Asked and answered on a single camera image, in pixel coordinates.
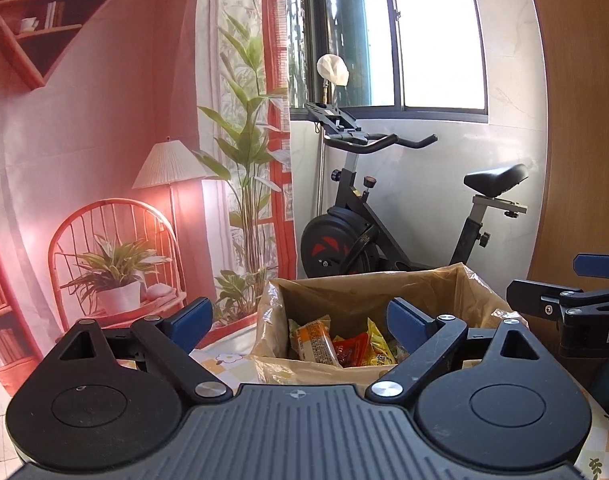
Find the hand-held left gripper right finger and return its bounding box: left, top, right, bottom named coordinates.
left=365, top=297, right=540, bottom=403

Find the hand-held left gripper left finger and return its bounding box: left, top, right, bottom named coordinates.
left=59, top=296, right=232, bottom=403

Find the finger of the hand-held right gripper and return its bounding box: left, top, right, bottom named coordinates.
left=573, top=254, right=609, bottom=279
left=506, top=279, right=585, bottom=320

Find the yellow snack packet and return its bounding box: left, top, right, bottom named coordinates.
left=362, top=317, right=401, bottom=366

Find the plastic-lined cardboard box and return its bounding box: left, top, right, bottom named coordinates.
left=249, top=262, right=530, bottom=386

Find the red snack packet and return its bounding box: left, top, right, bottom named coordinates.
left=332, top=332, right=371, bottom=369

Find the orange and cream snack packet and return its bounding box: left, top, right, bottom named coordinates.
left=288, top=314, right=343, bottom=367

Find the checkered floral tablecloth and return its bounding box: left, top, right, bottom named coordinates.
left=189, top=342, right=609, bottom=480

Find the black exercise bike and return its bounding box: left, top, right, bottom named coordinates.
left=300, top=101, right=530, bottom=281

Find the wooden board panel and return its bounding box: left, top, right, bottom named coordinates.
left=522, top=0, right=609, bottom=311

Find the printed room backdrop cloth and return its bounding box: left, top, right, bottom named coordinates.
left=0, top=0, right=299, bottom=396

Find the pole with white cloth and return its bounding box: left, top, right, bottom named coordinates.
left=315, top=53, right=351, bottom=221

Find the dark framed window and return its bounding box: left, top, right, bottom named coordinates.
left=284, top=0, right=488, bottom=123

